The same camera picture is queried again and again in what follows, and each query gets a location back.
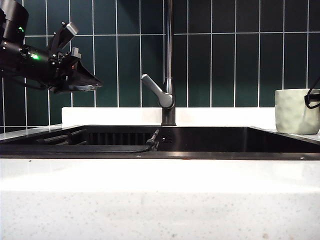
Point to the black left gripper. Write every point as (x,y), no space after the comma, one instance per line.
(60,65)

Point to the pale green ceramic mug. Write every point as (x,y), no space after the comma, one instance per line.
(292,112)

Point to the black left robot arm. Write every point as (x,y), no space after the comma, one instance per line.
(15,50)

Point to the black sink drain rack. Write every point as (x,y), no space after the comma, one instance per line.
(75,145)

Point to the dark metal faucet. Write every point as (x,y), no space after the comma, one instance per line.
(170,62)

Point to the black sink rod fitting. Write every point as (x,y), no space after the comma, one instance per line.
(153,140)

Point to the black kitchen sink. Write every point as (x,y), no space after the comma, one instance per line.
(200,142)

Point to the white backsplash ledge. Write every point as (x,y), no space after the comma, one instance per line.
(112,116)

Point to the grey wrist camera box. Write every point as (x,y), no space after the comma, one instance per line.
(72,28)

